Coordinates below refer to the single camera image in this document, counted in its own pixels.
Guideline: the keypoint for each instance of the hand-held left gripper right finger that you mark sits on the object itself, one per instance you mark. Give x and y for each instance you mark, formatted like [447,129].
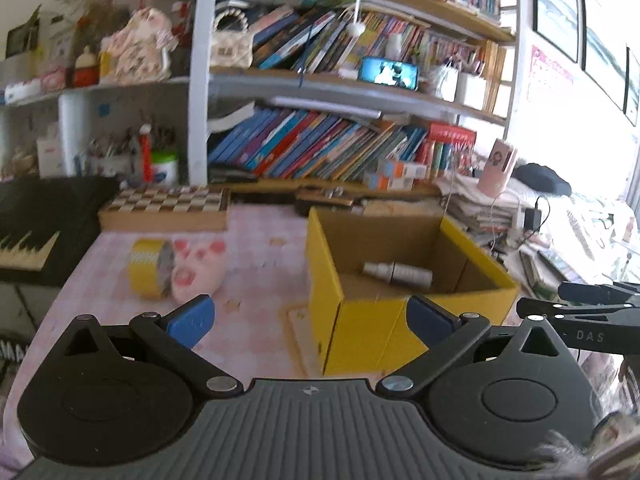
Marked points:
[430,320]

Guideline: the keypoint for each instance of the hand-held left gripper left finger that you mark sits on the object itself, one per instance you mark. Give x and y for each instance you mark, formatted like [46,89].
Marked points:
[190,320]

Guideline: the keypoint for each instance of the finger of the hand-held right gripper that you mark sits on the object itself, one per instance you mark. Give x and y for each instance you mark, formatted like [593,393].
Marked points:
[575,311]
[600,294]

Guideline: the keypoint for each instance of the white plastic bottle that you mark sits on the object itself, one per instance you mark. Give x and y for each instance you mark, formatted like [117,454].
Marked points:
[400,274]

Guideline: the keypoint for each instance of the yellow cardboard box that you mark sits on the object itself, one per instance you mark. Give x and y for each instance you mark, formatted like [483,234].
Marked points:
[360,330]

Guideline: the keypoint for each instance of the pink pig plush toy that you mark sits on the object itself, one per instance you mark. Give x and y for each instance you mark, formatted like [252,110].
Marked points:
[197,270]

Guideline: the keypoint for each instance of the yellow tape roll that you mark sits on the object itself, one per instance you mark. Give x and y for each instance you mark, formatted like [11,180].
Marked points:
[142,270]

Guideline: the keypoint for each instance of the black power adapter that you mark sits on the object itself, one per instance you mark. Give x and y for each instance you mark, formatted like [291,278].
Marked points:
[532,219]

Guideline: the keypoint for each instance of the grey fluffy cloth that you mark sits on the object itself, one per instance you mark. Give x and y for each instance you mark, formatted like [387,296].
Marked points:
[620,440]

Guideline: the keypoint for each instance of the wooden chessboard box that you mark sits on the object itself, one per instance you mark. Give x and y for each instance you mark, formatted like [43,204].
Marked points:
[165,205]

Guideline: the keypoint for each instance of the stack of papers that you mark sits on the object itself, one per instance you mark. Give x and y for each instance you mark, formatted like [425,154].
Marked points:
[480,205]

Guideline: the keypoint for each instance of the black cloth hat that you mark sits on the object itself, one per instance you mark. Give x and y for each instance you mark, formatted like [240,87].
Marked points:
[545,180]

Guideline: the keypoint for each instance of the orange white small box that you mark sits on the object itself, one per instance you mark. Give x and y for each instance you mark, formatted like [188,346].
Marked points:
[387,182]
[405,170]

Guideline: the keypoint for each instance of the white jar green lid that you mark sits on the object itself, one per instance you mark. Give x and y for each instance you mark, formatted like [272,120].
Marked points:
[164,170]

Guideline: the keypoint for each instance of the pink power bank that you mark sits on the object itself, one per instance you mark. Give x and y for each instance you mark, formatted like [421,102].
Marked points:
[495,170]

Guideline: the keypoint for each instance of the red white tube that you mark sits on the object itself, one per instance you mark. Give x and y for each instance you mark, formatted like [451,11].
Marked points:
[146,155]

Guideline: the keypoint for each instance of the black electronic keyboard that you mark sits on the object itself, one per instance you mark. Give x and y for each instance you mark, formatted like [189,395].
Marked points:
[50,210]

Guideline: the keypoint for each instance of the red book box set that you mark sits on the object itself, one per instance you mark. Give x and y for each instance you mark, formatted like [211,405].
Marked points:
[450,135]

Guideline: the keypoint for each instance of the white wooden bookshelf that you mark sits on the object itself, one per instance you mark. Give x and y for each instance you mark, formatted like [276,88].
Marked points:
[200,110]

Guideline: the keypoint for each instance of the row of leaning colourful books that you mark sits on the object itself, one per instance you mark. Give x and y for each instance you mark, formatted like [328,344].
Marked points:
[300,40]
[310,145]

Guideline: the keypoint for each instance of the white box red label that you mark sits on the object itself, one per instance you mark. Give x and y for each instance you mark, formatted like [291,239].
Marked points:
[49,155]

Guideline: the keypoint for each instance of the low white shelf unit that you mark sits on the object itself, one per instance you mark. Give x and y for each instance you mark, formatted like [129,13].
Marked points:
[70,125]

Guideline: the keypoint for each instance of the white square pen holder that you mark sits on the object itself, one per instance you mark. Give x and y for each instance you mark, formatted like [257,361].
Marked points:
[472,91]

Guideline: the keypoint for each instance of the white round pen cup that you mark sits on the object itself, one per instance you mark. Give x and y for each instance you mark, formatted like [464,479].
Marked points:
[444,82]

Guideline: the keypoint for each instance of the black framed picture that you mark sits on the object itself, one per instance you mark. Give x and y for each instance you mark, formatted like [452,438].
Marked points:
[555,5]
[602,50]

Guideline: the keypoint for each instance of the smartphone with lit screen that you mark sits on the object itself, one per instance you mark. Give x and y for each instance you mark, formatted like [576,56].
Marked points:
[389,72]

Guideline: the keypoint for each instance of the red white figurine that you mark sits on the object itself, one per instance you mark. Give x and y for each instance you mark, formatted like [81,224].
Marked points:
[86,67]

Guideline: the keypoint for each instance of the white quilted pearl handbag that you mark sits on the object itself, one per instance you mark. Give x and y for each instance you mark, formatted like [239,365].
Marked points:
[230,47]

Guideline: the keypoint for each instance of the small pink box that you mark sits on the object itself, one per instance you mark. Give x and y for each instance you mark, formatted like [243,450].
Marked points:
[53,80]

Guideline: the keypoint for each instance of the floral fabric doll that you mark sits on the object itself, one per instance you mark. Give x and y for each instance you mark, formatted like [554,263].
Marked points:
[135,47]

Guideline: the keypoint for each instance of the blue white tissue pack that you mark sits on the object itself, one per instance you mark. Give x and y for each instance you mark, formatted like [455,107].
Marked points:
[20,91]

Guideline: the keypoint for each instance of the dried flower bunch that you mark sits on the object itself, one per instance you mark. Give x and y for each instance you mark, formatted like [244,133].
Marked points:
[95,5]

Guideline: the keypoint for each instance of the alphabet wall poster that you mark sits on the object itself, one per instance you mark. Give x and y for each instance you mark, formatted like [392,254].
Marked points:
[550,75]

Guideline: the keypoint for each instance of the small black photo frame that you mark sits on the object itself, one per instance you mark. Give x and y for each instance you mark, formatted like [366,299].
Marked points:
[20,35]

